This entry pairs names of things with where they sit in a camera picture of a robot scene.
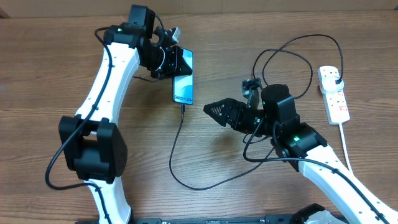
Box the blue Samsung smartphone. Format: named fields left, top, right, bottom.
left=173, top=48, right=194, bottom=105

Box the black charger cable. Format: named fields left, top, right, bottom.
left=169, top=34, right=345, bottom=191

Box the white charger plug adapter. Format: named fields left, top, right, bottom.
left=320, top=77, right=345, bottom=94

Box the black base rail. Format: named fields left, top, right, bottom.
left=132, top=214, right=292, bottom=224

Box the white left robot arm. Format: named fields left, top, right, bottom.
left=58, top=5, right=194, bottom=223

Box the white power strip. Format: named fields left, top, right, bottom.
left=317, top=65, right=350, bottom=125

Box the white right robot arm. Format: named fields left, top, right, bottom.
left=203, top=84, right=397, bottom=223

